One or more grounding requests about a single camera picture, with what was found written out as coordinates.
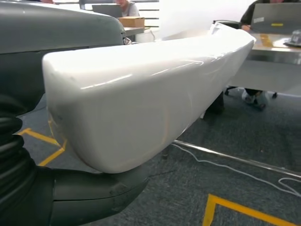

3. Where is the metal workbench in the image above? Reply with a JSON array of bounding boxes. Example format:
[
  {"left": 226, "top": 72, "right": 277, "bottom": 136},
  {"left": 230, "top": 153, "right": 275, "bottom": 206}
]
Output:
[{"left": 173, "top": 31, "right": 301, "bottom": 179}]

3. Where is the grey monitor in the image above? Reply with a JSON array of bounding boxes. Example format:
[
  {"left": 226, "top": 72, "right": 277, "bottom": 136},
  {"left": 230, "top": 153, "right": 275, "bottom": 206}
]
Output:
[{"left": 91, "top": 3, "right": 123, "bottom": 18}]

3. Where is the person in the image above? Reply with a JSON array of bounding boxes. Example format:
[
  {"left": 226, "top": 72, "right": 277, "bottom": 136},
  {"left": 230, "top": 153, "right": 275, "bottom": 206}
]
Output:
[
  {"left": 115, "top": 0, "right": 140, "bottom": 18},
  {"left": 240, "top": 0, "right": 301, "bottom": 112}
]

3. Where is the open cardboard box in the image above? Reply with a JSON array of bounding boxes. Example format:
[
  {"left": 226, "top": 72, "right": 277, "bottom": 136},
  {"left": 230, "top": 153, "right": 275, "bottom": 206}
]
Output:
[{"left": 118, "top": 16, "right": 146, "bottom": 29}]

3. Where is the white table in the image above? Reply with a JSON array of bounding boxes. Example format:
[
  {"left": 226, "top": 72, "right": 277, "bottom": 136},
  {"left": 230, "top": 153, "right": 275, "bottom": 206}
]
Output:
[{"left": 123, "top": 26, "right": 152, "bottom": 43}]

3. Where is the grey laptop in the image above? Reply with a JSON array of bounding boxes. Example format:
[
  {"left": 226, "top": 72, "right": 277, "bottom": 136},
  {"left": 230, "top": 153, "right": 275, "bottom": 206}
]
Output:
[{"left": 250, "top": 2, "right": 301, "bottom": 35}]

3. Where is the white floor cable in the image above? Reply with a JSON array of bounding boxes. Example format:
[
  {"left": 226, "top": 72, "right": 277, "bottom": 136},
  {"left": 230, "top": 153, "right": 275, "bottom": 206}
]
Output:
[{"left": 171, "top": 143, "right": 301, "bottom": 199}]

